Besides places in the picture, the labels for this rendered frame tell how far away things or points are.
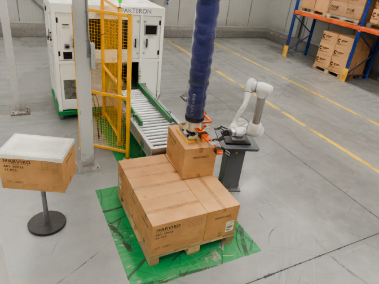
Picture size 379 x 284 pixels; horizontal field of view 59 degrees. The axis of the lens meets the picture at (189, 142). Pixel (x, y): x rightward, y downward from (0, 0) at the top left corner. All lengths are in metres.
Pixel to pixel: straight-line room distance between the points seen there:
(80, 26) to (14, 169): 1.78
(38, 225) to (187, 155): 1.82
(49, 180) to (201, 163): 1.62
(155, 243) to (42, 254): 1.17
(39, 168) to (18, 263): 0.98
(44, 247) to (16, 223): 0.51
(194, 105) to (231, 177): 1.37
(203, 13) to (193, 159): 1.54
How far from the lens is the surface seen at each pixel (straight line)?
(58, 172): 3.45
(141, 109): 5.59
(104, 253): 3.79
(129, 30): 4.47
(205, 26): 3.48
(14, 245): 4.05
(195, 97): 3.69
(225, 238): 3.93
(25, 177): 3.61
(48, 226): 4.13
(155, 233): 3.34
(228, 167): 4.56
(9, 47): 6.45
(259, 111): 4.18
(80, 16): 4.25
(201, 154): 3.80
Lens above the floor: 2.79
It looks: 29 degrees down
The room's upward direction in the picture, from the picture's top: 7 degrees clockwise
